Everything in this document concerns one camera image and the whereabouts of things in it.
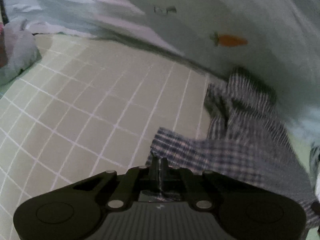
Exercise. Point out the dark plaid button shirt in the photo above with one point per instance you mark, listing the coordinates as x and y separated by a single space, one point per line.
246 141

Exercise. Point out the green grid bed sheet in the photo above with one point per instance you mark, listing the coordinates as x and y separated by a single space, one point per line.
92 106

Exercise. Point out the light blue carrot-print quilt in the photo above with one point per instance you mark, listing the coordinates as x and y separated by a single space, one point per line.
277 40

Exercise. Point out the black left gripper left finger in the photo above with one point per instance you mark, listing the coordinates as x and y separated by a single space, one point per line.
120 191

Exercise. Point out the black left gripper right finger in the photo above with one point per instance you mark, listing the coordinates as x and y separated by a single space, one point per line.
178 184

